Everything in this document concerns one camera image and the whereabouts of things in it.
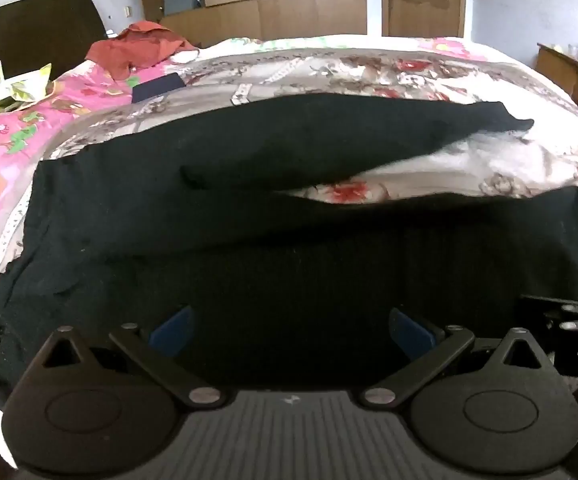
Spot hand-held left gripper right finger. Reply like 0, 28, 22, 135
359, 307, 552, 409

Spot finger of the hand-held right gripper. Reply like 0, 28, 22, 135
519, 296, 578, 331

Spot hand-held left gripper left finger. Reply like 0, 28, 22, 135
38, 305, 225, 409

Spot black pants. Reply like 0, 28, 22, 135
0, 91, 578, 411

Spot dark blue phone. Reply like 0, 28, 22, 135
131, 72, 186, 104

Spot wooden dresser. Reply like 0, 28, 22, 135
536, 42, 578, 127

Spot pink printed bedsheet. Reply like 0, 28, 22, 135
0, 35, 480, 286

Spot floral satin blanket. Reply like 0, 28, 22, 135
0, 45, 578, 471

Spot red cloth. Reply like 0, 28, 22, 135
85, 21, 200, 80

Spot grey box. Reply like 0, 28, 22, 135
163, 0, 204, 16

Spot dark wooden headboard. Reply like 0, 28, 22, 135
0, 0, 110, 83

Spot wooden wardrobe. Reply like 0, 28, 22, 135
136, 0, 368, 49

